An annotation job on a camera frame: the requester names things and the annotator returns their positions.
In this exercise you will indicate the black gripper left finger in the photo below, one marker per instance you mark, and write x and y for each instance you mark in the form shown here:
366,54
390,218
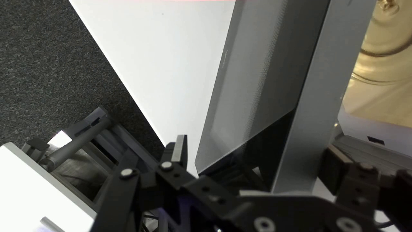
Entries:
172,180

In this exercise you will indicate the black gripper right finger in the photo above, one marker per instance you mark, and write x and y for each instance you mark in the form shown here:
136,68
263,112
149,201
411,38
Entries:
365,188

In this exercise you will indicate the microwave door with dark window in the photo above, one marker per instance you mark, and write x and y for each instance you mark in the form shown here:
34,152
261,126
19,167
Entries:
266,85

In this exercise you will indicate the silver microwave oven body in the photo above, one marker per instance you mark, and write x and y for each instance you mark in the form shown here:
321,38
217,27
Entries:
378,133

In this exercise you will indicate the glass microwave turntable plate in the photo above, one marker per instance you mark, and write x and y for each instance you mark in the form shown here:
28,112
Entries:
387,77

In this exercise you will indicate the white platform with grey edge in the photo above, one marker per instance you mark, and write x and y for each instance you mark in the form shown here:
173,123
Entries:
30,193

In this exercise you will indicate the black metal stand frame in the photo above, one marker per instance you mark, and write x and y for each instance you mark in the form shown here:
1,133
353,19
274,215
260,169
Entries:
86,133

